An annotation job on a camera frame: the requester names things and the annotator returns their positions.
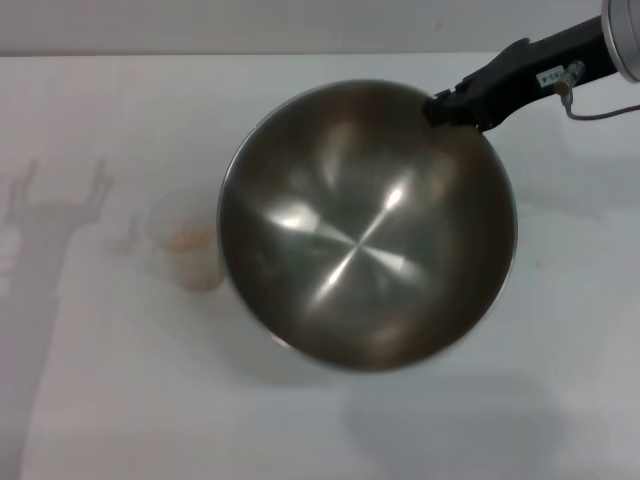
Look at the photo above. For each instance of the clear plastic measuring cup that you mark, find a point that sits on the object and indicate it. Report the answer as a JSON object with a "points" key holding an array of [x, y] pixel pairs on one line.
{"points": [[170, 220]]}

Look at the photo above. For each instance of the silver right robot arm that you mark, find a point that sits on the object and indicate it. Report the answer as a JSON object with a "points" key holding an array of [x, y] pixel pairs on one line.
{"points": [[625, 35]]}

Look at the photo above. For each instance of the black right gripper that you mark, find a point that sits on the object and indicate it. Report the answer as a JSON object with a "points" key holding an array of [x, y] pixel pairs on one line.
{"points": [[520, 75]]}

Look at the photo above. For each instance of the large stainless steel bowl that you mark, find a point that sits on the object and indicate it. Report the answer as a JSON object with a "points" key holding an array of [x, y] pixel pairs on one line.
{"points": [[360, 235]]}

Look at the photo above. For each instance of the beige rice grains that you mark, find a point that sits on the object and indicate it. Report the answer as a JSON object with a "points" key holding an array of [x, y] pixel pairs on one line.
{"points": [[192, 240]]}

